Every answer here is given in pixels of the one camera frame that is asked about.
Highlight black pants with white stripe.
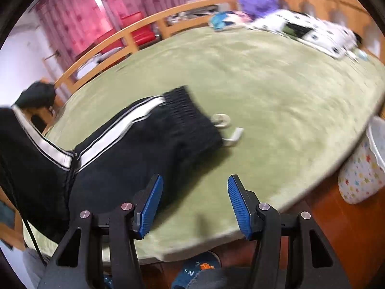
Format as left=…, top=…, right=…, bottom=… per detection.
left=1, top=87, right=223, bottom=243

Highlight blue slipper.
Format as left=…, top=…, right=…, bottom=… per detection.
left=171, top=251, right=222, bottom=289

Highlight green bed blanket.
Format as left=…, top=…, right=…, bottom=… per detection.
left=46, top=27, right=384, bottom=262

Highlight star patterned white bin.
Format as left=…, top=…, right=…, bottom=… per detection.
left=338, top=116, right=385, bottom=204

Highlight grey trouser leg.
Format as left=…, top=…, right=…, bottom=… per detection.
left=22, top=248, right=46, bottom=288

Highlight black hat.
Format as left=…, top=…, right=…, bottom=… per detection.
left=15, top=82, right=56, bottom=108

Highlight red chair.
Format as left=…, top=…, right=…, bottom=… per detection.
left=95, top=11, right=156, bottom=53

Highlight colorful geometric cushion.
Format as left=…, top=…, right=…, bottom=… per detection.
left=207, top=11, right=253, bottom=31

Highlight white floral pillow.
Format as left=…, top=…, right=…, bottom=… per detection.
left=247, top=9, right=358, bottom=59

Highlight pink red curtain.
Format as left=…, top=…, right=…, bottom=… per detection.
left=34, top=0, right=185, bottom=70

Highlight wooden bed frame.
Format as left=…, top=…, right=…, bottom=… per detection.
left=1, top=4, right=384, bottom=257

